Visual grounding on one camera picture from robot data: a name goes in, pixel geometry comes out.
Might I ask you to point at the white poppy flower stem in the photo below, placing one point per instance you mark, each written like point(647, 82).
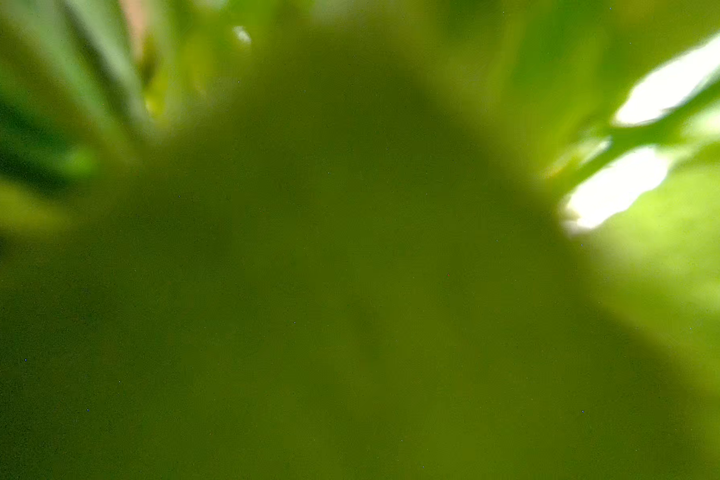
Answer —
point(360, 240)

